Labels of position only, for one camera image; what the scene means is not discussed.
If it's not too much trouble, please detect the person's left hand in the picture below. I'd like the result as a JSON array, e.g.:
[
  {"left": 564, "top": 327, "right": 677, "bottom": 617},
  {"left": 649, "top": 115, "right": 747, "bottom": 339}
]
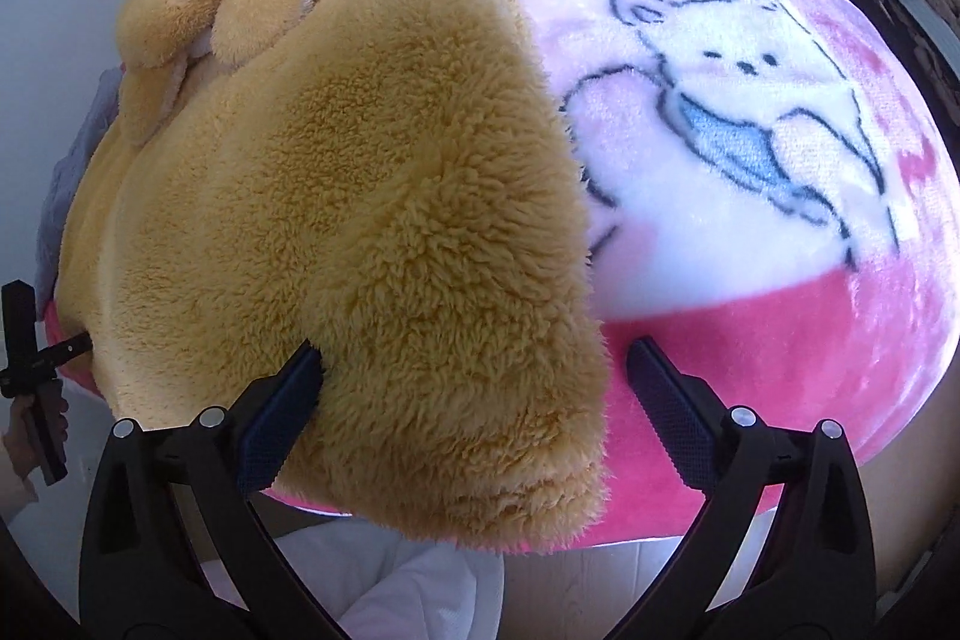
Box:
[{"left": 2, "top": 390, "right": 68, "bottom": 481}]

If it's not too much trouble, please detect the person's white pyjama torso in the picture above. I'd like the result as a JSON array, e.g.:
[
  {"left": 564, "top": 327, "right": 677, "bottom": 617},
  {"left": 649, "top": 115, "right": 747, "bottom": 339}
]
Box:
[{"left": 277, "top": 518, "right": 505, "bottom": 640}]

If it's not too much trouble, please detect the pink cartoon print blanket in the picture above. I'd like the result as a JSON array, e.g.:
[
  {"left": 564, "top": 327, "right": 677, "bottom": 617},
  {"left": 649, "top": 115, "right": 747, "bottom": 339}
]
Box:
[{"left": 40, "top": 0, "right": 960, "bottom": 551}]

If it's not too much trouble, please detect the yellow fluffy plush garment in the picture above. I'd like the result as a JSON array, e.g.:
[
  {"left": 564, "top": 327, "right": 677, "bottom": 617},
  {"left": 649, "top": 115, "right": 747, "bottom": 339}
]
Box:
[{"left": 53, "top": 0, "right": 610, "bottom": 551}]

